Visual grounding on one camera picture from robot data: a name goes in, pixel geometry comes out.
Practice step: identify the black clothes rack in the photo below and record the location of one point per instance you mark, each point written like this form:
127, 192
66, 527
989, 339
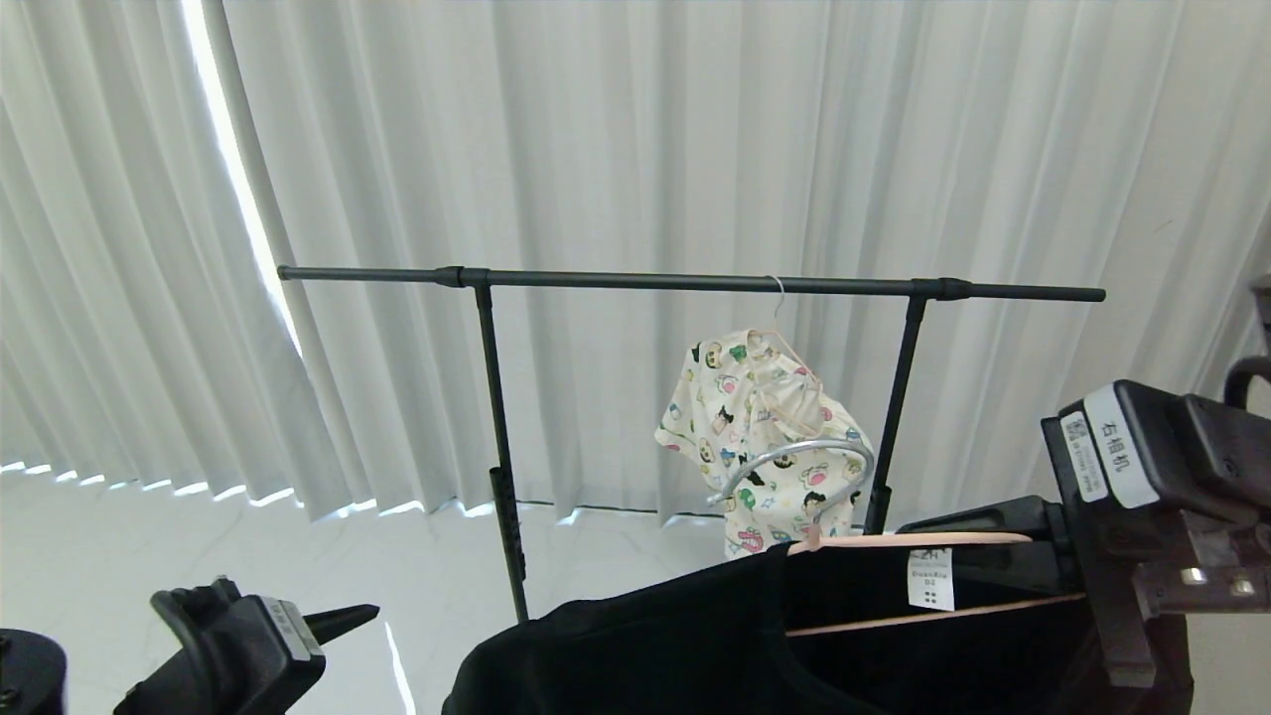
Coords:
695, 282

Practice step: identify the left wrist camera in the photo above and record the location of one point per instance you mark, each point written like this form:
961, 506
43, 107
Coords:
228, 655

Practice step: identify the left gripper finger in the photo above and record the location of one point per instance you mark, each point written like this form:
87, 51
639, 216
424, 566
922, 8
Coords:
343, 621

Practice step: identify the pink clothes hanger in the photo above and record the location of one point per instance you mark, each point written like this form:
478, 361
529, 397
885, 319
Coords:
864, 452
794, 392

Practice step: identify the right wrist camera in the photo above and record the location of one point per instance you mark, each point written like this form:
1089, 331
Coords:
1172, 447

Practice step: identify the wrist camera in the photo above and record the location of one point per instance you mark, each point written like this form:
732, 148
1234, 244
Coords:
1172, 447
228, 655

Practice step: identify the black garment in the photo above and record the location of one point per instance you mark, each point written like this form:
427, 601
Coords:
645, 655

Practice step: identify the white curtain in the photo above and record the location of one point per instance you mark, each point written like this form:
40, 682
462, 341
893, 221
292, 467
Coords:
596, 129

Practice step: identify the cream printed garment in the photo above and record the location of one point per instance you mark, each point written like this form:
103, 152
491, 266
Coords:
725, 427

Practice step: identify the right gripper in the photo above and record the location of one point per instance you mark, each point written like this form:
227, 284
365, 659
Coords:
1117, 616

